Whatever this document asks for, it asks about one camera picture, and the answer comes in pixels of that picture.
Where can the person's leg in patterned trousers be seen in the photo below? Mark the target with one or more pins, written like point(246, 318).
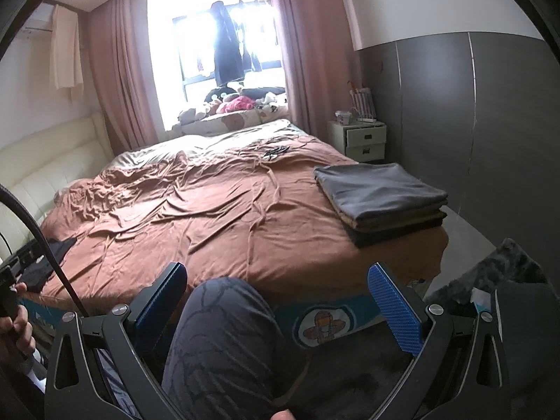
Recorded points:
point(218, 350)

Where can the black cloth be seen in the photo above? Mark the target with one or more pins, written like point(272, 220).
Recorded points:
point(48, 262)

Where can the cream padded headboard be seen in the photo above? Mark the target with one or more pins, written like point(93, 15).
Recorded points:
point(43, 162)

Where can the grey t-shirt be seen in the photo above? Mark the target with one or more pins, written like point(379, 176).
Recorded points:
point(376, 188)

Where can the person's bare foot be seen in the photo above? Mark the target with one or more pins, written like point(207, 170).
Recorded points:
point(286, 414)

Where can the person's left hand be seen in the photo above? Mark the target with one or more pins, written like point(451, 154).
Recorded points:
point(22, 332)

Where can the pink curtain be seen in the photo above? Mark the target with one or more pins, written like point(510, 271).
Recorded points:
point(315, 52)
point(127, 74)

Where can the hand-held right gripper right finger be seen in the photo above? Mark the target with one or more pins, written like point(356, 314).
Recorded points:
point(393, 310)

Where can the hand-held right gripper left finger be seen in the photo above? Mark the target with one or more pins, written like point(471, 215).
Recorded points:
point(162, 302)

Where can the grey fluffy rug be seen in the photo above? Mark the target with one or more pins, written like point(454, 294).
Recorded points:
point(503, 267)

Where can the bear print pillow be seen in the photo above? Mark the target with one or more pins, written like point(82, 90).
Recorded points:
point(236, 120)

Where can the white cup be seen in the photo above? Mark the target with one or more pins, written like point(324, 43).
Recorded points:
point(343, 118)

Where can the pile of stuffed toys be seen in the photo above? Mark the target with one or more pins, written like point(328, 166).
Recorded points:
point(238, 103)

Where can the white nightstand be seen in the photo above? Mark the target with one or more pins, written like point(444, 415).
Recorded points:
point(358, 140)

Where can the window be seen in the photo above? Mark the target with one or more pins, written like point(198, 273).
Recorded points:
point(192, 52)

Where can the brown blanket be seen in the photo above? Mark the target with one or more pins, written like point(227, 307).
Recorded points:
point(218, 210)

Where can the hanging dark clothes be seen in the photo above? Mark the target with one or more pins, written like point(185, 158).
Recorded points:
point(229, 43)

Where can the beige duvet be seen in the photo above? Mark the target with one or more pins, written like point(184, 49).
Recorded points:
point(210, 144)

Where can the air conditioner with cream cover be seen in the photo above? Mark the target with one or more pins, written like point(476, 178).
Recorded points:
point(63, 43)

